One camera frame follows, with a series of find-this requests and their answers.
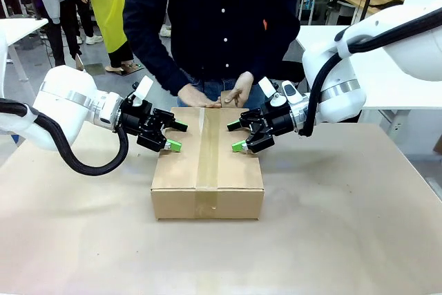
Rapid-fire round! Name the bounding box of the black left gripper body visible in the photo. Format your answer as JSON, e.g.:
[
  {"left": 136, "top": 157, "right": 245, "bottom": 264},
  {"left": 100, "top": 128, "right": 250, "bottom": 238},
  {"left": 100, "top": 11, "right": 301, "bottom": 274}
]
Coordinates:
[{"left": 119, "top": 93, "right": 163, "bottom": 137}]

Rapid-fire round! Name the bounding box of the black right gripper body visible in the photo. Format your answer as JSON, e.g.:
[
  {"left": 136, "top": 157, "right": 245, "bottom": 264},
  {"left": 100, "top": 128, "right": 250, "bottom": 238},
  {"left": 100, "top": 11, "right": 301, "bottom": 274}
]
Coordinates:
[{"left": 260, "top": 100, "right": 297, "bottom": 137}]

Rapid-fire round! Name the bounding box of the brown packing tape roll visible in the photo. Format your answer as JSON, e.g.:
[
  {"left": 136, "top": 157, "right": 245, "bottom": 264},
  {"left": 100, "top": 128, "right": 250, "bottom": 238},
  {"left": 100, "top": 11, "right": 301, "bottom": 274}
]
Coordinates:
[{"left": 220, "top": 90, "right": 239, "bottom": 108}]

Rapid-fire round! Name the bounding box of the brown cardboard shipping box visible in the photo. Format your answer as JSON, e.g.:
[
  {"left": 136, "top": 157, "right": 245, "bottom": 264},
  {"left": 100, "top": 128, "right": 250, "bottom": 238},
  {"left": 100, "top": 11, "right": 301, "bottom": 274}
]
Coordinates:
[{"left": 150, "top": 106, "right": 265, "bottom": 222}]

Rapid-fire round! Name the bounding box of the person's left forearm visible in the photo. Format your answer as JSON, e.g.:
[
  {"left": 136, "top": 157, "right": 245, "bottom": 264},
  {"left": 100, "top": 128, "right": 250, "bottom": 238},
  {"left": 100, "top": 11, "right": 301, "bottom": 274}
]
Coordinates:
[{"left": 245, "top": 20, "right": 301, "bottom": 84}]

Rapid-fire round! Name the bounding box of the person's right forearm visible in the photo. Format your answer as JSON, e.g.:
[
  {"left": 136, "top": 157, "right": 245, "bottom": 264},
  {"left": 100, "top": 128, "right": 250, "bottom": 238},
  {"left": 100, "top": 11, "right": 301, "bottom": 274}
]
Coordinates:
[{"left": 133, "top": 28, "right": 191, "bottom": 97}]

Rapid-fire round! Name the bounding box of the person's left hand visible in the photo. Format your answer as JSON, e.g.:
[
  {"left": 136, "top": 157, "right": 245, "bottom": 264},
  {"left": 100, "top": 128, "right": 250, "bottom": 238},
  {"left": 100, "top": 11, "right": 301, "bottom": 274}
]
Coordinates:
[{"left": 224, "top": 71, "right": 255, "bottom": 106}]

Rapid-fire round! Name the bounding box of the person's right hand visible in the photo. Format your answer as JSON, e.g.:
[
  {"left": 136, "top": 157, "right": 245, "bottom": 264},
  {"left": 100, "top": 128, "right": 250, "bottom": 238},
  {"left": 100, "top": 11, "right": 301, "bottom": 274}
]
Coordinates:
[{"left": 177, "top": 83, "right": 222, "bottom": 108}]

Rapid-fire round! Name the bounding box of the dark floor scale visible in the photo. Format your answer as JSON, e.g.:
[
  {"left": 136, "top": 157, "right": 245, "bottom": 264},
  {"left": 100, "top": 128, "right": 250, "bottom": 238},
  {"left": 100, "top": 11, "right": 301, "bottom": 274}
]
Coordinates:
[{"left": 119, "top": 63, "right": 146, "bottom": 75}]

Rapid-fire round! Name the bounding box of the clear packing tape strip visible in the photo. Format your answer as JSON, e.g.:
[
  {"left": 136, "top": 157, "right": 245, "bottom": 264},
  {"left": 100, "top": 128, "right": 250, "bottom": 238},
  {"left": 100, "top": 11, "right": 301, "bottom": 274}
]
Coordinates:
[{"left": 194, "top": 107, "right": 222, "bottom": 219}]

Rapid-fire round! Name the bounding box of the white side table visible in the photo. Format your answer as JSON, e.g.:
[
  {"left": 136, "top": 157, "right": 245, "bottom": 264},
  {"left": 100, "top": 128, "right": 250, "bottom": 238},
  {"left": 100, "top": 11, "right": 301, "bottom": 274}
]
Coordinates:
[{"left": 295, "top": 24, "right": 442, "bottom": 158}]

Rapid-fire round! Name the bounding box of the person in dark shirt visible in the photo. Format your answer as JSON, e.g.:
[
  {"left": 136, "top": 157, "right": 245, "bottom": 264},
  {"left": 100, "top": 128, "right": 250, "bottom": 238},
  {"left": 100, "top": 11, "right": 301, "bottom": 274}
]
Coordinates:
[{"left": 123, "top": 0, "right": 301, "bottom": 108}]

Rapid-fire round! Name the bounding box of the person in yellow apron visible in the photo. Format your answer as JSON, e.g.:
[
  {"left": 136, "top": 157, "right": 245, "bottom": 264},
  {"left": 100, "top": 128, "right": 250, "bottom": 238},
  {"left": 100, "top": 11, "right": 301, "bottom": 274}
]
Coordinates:
[{"left": 78, "top": 0, "right": 135, "bottom": 73}]

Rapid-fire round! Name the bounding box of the white table with thin legs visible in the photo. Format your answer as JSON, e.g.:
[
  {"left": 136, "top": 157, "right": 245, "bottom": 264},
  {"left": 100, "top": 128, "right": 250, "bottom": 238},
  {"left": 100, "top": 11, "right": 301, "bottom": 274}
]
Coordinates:
[{"left": 0, "top": 17, "right": 49, "bottom": 84}]

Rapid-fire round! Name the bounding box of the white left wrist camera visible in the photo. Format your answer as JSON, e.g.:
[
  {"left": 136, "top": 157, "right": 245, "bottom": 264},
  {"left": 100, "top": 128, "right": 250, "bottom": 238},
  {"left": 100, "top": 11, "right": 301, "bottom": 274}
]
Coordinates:
[{"left": 132, "top": 75, "right": 155, "bottom": 106}]

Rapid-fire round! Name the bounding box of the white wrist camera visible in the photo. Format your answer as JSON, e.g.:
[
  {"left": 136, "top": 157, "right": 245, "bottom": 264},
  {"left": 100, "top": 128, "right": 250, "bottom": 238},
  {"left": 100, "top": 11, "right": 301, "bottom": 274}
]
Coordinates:
[
  {"left": 132, "top": 75, "right": 155, "bottom": 106},
  {"left": 258, "top": 76, "right": 291, "bottom": 108}
]

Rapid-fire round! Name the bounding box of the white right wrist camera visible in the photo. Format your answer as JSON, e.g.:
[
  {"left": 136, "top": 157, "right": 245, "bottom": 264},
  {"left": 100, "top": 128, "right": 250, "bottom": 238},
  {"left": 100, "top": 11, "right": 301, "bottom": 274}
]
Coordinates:
[{"left": 258, "top": 76, "right": 291, "bottom": 108}]

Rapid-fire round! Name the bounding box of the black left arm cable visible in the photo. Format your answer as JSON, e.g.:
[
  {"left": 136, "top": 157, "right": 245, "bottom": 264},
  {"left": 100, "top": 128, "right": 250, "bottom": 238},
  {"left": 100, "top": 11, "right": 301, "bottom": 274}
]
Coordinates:
[{"left": 0, "top": 97, "right": 129, "bottom": 175}]

